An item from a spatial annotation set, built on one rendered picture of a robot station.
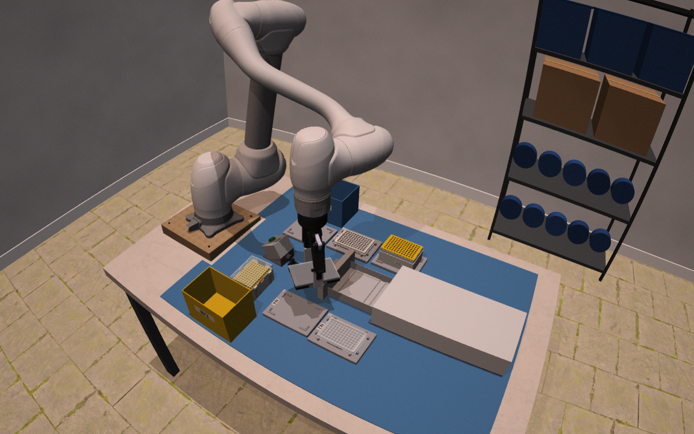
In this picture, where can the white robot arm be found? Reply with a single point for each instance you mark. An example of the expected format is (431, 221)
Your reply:
(254, 35)

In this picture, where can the blue bench mat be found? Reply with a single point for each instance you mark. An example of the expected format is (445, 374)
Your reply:
(398, 385)

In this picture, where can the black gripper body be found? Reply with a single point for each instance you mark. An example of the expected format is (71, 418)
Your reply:
(313, 224)

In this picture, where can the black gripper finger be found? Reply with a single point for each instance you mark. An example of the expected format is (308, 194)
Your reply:
(307, 249)
(318, 256)

